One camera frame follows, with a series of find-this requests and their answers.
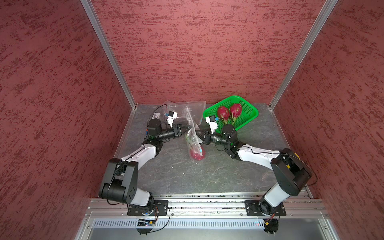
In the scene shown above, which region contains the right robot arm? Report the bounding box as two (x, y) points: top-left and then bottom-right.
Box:
(197, 124), (314, 216)

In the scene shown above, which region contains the dragon fruit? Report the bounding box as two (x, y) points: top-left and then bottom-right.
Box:
(189, 147), (206, 161)
(218, 106), (230, 125)

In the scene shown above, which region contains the corner aluminium post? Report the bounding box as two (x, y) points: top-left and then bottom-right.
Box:
(81, 0), (137, 110)
(269, 0), (338, 112)

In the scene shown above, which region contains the left corner aluminium post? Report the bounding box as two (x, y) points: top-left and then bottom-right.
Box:
(81, 0), (137, 110)

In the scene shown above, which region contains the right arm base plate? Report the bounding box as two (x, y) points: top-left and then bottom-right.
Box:
(244, 201), (287, 218)

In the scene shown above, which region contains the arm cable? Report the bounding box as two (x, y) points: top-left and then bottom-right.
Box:
(214, 140), (319, 188)
(144, 104), (169, 142)

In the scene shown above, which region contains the right corner aluminium post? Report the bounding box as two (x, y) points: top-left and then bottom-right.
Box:
(269, 0), (338, 112)

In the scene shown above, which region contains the white toothpaste box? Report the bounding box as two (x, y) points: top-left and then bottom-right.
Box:
(152, 113), (162, 119)

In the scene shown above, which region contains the aluminium rail frame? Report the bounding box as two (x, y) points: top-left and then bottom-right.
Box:
(75, 191), (339, 240)

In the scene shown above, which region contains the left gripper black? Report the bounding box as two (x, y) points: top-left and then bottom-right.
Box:
(158, 123), (192, 141)

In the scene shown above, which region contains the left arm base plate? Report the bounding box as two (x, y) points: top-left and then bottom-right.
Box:
(127, 200), (169, 217)

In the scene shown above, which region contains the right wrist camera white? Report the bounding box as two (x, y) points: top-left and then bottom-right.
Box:
(205, 115), (219, 134)

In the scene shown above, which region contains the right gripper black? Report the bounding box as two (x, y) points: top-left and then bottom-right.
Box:
(195, 127), (231, 147)

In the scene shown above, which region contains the green plastic basket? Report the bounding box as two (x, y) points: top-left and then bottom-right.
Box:
(203, 96), (259, 133)

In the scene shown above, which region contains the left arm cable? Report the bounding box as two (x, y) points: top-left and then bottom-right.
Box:
(144, 104), (169, 142)

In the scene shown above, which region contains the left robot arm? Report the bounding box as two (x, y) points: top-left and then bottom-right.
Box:
(99, 119), (192, 214)

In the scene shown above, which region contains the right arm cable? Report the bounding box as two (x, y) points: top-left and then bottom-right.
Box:
(214, 140), (319, 188)

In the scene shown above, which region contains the clear zip-top bag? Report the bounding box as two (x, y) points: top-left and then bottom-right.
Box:
(183, 108), (201, 152)
(164, 101), (206, 125)

